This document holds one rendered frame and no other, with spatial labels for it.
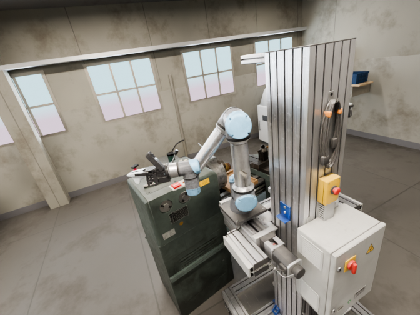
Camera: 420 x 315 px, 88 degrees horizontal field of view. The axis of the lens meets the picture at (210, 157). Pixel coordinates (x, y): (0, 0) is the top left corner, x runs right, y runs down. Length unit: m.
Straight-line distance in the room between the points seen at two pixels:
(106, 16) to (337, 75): 4.09
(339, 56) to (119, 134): 4.13
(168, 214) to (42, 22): 3.77
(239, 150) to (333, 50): 0.54
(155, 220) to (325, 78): 1.28
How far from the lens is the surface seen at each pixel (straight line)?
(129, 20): 4.68
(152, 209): 1.55
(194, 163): 1.07
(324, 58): 0.98
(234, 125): 0.98
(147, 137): 4.74
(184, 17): 4.95
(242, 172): 1.09
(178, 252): 1.86
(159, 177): 1.12
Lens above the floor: 2.04
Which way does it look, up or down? 24 degrees down
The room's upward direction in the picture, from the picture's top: 9 degrees counter-clockwise
